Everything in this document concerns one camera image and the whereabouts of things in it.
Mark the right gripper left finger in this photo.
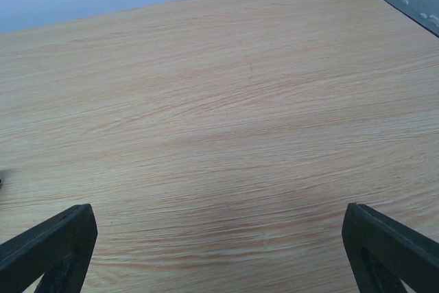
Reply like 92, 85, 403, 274
1, 204, 98, 292

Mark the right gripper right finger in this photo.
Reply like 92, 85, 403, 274
342, 203, 438, 292

